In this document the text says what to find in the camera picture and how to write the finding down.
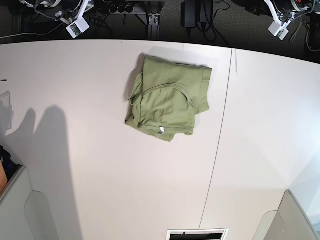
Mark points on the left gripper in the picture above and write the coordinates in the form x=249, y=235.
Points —
x=294, y=9

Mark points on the black power adapter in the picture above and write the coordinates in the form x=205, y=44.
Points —
x=188, y=14

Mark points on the white framed floor vent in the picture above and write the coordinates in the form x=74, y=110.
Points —
x=200, y=234

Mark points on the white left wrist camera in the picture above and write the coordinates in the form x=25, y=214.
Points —
x=279, y=30

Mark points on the metal table leg bracket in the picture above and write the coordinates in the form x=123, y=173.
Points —
x=153, y=27

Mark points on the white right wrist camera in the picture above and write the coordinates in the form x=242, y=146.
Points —
x=77, y=27

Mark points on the green t-shirt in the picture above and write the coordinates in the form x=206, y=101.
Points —
x=167, y=96

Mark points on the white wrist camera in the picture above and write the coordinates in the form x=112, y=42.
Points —
x=77, y=27
x=279, y=30

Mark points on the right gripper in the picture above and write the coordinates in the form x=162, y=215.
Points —
x=67, y=11

